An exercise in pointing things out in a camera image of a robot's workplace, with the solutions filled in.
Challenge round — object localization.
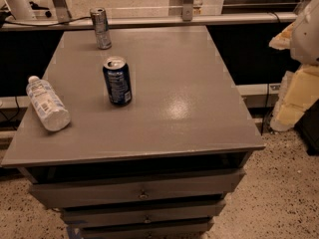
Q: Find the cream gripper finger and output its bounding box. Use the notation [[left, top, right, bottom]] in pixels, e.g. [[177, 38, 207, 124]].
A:
[[269, 23, 294, 50], [270, 65, 319, 131]]

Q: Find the blue pepsi can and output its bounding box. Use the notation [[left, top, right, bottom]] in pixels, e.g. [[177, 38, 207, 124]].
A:
[[103, 56, 132, 106]]

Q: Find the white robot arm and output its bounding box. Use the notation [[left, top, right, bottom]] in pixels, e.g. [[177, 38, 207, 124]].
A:
[[269, 0, 319, 131]]

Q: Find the silver energy drink can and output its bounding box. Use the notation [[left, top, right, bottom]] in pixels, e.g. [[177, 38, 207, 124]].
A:
[[90, 7, 112, 50]]

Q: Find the metal railing bar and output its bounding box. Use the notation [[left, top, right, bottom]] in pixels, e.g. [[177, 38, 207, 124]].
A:
[[0, 12, 297, 32]]

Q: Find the grey drawer cabinet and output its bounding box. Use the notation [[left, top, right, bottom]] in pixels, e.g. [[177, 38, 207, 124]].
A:
[[0, 25, 266, 239]]

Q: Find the middle grey drawer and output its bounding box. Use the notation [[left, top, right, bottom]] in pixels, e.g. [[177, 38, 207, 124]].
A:
[[63, 199, 225, 228]]

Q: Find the grey drawer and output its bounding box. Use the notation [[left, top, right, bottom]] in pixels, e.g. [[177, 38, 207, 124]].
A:
[[81, 218, 212, 239], [63, 199, 225, 228], [30, 168, 245, 208]]

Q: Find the top grey drawer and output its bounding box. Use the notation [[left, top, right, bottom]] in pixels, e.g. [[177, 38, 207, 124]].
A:
[[30, 168, 245, 208]]

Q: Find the bottom grey drawer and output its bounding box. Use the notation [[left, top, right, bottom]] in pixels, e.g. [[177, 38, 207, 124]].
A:
[[81, 218, 212, 239]]

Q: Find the clear plastic water bottle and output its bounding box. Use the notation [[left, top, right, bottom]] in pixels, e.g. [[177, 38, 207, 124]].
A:
[[26, 76, 71, 131]]

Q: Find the white pipe leg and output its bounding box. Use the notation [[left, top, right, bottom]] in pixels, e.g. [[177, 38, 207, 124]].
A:
[[5, 0, 36, 20]]

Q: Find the black cable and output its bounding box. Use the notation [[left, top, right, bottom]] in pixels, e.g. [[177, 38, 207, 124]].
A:
[[0, 2, 93, 28]]

